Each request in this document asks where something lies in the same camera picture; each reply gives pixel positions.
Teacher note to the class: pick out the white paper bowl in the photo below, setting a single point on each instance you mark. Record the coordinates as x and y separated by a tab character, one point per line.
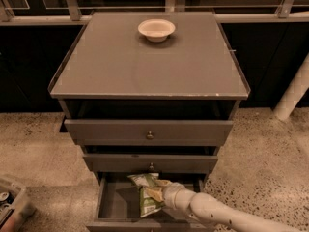
156	30

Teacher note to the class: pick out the grey top drawer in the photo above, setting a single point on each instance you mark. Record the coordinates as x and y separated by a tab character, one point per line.
149	132

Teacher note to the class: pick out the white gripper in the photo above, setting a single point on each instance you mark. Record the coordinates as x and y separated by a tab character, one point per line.
173	191

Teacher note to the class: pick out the grey middle drawer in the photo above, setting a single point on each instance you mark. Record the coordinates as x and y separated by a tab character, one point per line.
148	163

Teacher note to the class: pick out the white pillar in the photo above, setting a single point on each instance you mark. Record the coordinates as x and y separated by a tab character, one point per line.
295	91

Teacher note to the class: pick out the grey drawer cabinet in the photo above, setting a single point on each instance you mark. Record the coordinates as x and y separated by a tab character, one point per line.
114	73

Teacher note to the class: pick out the grey bottom drawer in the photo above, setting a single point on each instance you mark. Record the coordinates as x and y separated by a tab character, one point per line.
118	211

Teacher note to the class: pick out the metal window railing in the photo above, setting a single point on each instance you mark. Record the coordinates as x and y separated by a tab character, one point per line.
65	12

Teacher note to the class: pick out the green jalapeno chip bag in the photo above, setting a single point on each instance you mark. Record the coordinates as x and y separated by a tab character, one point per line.
147	205

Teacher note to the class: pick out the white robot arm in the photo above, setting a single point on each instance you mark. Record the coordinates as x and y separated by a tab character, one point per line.
204	208

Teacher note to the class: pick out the grey drawer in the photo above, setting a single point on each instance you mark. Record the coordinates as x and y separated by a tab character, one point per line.
118	211
148	163
149	132

